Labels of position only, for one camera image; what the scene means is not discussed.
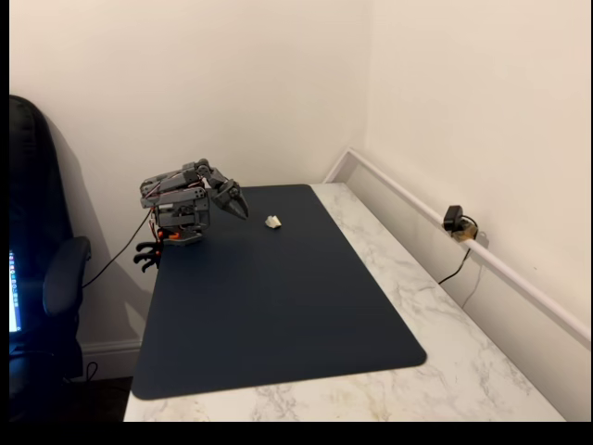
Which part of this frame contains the dark blue desk mat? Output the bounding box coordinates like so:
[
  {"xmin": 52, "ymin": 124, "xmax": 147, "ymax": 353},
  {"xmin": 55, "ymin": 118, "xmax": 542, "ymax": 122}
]
[{"xmin": 131, "ymin": 184, "xmax": 427, "ymax": 401}]

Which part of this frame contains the black clamp with orange tips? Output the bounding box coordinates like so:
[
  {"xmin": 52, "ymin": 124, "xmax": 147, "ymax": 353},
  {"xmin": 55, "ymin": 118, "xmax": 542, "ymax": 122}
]
[{"xmin": 132, "ymin": 229, "xmax": 166, "ymax": 274}]

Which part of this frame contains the white baseboard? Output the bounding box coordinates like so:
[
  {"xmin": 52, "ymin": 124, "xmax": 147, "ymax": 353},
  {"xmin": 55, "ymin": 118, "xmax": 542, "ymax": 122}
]
[{"xmin": 80, "ymin": 337, "xmax": 143, "ymax": 382}]

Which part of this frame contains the black office chair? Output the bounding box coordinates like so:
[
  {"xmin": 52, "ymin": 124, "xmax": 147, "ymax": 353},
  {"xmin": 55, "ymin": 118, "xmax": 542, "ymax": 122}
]
[{"xmin": 8, "ymin": 95, "xmax": 93, "ymax": 421}]

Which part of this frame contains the black webcam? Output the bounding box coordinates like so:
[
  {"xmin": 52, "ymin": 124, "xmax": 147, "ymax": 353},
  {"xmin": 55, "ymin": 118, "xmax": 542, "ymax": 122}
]
[{"xmin": 443, "ymin": 204, "xmax": 463, "ymax": 232}]

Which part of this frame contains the laptop screen edge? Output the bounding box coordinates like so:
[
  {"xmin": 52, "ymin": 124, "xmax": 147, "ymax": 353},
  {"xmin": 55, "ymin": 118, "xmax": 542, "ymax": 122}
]
[{"xmin": 8, "ymin": 248, "xmax": 23, "ymax": 334}]

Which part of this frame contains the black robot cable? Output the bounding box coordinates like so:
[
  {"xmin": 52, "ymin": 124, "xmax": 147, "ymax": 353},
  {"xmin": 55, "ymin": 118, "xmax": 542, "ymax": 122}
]
[{"xmin": 82, "ymin": 209, "xmax": 155, "ymax": 289}]

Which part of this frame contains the black cable on floor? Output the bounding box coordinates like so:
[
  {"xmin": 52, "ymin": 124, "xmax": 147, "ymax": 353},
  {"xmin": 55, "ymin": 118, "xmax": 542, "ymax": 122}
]
[{"xmin": 69, "ymin": 360, "xmax": 99, "ymax": 384}]

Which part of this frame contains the black webcam cable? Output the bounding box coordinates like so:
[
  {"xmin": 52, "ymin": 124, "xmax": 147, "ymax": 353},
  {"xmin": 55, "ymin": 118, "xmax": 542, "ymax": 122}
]
[{"xmin": 437, "ymin": 247, "xmax": 473, "ymax": 286}]

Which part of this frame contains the brown webcam mount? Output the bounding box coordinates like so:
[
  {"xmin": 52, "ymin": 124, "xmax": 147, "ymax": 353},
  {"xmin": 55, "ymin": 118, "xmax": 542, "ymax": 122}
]
[{"xmin": 450, "ymin": 223, "xmax": 479, "ymax": 244}]

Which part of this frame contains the white wall ledge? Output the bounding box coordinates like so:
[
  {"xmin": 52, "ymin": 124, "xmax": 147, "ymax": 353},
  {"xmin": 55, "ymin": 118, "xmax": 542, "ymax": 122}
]
[{"xmin": 322, "ymin": 147, "xmax": 592, "ymax": 345}]

